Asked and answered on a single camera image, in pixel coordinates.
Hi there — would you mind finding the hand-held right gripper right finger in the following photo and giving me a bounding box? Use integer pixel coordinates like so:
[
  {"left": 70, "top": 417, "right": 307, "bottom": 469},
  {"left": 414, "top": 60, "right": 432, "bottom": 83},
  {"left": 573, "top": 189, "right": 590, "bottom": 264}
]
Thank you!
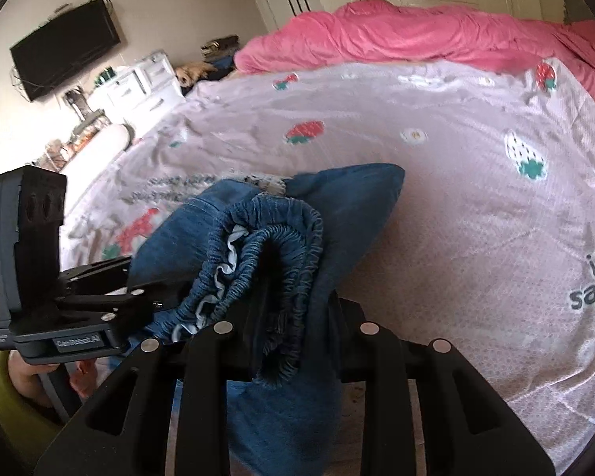
[{"left": 326, "top": 292, "right": 556, "bottom": 476}]

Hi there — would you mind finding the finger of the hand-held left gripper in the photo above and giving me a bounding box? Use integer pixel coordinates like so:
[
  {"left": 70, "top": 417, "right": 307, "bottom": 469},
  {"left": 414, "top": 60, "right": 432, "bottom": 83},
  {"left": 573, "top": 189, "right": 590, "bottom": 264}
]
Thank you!
[
  {"left": 57, "top": 255, "right": 134, "bottom": 286},
  {"left": 54, "top": 280, "right": 179, "bottom": 312}
]

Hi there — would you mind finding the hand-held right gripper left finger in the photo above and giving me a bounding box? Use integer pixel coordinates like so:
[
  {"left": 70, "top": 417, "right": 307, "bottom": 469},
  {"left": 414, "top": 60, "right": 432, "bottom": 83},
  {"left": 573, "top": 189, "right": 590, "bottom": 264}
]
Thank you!
[{"left": 35, "top": 301, "right": 259, "bottom": 476}]

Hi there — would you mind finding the person's green-sleeved left forearm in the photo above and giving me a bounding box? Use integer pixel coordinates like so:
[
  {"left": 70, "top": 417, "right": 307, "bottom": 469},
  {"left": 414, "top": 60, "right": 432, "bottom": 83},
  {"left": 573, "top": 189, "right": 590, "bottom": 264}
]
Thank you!
[{"left": 0, "top": 352, "right": 65, "bottom": 469}]

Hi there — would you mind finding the person's left hand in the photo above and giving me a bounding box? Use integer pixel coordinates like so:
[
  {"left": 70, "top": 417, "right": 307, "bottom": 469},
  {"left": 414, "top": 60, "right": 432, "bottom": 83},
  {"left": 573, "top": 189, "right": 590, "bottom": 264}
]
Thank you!
[{"left": 7, "top": 353, "right": 99, "bottom": 407}]

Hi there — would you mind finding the white rounded footboard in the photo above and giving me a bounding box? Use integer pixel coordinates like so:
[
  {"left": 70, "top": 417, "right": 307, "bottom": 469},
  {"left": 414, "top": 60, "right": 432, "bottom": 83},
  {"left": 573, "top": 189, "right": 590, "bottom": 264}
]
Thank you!
[{"left": 59, "top": 123, "right": 136, "bottom": 189}]

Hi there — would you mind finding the cluttered small table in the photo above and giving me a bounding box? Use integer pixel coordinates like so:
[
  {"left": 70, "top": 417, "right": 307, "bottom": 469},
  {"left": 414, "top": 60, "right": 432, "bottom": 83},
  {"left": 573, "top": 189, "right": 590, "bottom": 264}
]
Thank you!
[{"left": 35, "top": 109, "right": 111, "bottom": 169}]

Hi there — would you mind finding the pink strawberry printed bedsheet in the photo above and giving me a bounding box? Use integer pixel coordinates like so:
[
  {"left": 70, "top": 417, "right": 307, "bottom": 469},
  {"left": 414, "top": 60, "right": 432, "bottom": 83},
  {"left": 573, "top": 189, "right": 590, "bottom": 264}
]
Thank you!
[{"left": 62, "top": 57, "right": 595, "bottom": 476}]

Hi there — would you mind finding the white drawer cabinet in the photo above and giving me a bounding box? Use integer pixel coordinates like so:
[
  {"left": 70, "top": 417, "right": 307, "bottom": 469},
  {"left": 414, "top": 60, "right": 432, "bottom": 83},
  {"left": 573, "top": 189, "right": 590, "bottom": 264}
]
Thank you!
[{"left": 86, "top": 52, "right": 185, "bottom": 127}]

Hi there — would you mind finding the tan plush toy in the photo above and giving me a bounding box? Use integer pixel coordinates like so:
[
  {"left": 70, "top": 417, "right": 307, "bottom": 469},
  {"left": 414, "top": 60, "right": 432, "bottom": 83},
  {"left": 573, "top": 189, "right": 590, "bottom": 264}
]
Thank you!
[{"left": 175, "top": 61, "right": 218, "bottom": 85}]

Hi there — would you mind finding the dark folded bag stack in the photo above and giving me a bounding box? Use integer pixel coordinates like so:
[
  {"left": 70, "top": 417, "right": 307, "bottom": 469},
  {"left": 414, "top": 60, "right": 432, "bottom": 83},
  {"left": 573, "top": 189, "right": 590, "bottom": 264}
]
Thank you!
[{"left": 201, "top": 35, "right": 241, "bottom": 60}]

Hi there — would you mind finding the pink duvet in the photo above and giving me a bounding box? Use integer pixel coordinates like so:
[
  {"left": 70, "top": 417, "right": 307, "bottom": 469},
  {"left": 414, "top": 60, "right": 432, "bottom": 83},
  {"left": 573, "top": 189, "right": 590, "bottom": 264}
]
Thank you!
[{"left": 233, "top": 0, "right": 595, "bottom": 115}]

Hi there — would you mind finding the black wall television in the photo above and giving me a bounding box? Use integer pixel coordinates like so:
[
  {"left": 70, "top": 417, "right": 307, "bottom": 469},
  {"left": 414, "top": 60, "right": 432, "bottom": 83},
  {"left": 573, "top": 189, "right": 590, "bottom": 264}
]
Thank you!
[{"left": 10, "top": 0, "right": 122, "bottom": 102}]

